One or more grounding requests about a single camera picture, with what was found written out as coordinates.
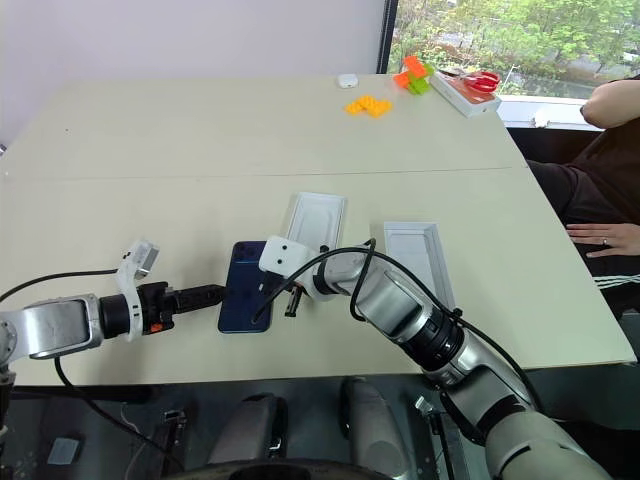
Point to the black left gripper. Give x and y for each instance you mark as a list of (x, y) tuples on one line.
[(152, 305)]

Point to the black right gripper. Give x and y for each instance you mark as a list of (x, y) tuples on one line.
[(290, 286)]

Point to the dark blue smartphone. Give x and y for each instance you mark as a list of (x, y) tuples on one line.
[(242, 300)]

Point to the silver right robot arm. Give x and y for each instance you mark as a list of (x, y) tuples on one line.
[(395, 305)]

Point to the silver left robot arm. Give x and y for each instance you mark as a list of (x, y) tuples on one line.
[(50, 325)]

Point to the person's bare elbow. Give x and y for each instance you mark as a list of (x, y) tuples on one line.
[(597, 107)]

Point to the white phone box lid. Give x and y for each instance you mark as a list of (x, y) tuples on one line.
[(316, 220)]

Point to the white phone box base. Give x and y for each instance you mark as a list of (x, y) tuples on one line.
[(415, 250)]

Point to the white box with orange print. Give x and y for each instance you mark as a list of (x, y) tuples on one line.
[(467, 102)]

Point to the person's bare hand with ring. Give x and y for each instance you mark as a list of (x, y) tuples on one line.
[(610, 239)]

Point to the dark rounded grey shape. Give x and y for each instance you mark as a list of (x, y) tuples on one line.
[(245, 430), (375, 425)]

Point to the black bar under table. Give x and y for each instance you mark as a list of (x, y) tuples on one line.
[(75, 394)]

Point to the grey square floor plate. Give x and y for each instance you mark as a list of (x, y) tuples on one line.
[(65, 450)]

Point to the yellow building block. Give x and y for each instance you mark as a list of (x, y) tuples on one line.
[(358, 105), (381, 109)]

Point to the white earbuds case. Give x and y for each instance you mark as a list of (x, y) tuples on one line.
[(346, 81)]

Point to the small orange building block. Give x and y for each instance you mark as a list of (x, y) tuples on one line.
[(402, 80)]

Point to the green building block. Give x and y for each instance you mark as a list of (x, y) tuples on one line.
[(420, 86)]

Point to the white window sill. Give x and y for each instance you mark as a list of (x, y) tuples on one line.
[(520, 110)]

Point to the small white object on sill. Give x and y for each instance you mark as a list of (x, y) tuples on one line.
[(542, 120)]

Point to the person's dark clothed body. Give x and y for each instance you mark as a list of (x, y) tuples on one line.
[(600, 175)]

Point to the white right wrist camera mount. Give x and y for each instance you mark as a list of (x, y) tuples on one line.
[(282, 255)]

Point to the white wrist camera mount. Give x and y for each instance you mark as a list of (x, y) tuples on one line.
[(282, 255), (131, 270)]

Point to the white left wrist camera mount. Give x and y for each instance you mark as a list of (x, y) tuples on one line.
[(131, 270)]

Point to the black window frame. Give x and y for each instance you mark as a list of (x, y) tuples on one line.
[(386, 35)]

